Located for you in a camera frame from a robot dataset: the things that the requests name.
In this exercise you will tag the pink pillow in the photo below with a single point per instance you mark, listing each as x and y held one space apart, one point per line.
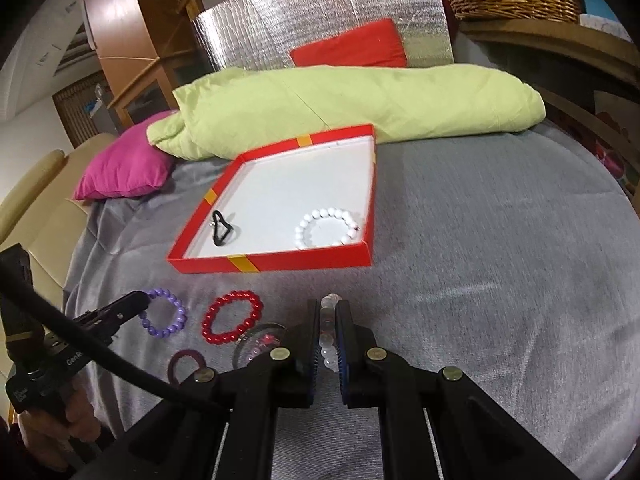
125 165

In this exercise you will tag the silver foil board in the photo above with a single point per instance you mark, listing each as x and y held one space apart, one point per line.
325 0

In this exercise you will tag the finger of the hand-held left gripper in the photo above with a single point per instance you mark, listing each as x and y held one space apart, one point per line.
132 302
112 332

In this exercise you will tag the red cardboard tray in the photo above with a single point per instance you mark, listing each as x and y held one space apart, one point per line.
300 180

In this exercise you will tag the grey storage cabinet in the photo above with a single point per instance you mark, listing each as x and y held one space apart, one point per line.
102 110

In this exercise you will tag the wooden table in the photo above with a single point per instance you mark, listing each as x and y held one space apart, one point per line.
550 45

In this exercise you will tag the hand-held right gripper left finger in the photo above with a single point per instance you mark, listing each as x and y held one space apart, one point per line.
312 342

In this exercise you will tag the red cushion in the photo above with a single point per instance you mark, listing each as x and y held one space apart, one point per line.
350 45

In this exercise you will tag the wooden cabinet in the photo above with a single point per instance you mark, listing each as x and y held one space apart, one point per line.
125 10

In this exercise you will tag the white air conditioner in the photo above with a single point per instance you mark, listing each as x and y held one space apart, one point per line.
70 50

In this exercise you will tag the person's left hand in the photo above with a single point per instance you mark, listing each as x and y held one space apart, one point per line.
75 420

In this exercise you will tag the beige sofa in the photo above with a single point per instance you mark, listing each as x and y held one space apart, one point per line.
30 200

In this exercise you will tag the light green blanket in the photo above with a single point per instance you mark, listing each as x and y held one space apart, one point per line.
350 95

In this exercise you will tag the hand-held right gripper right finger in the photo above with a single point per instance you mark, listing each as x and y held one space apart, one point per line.
342 345

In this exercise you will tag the silver bangle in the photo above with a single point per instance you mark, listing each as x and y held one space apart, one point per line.
246 336

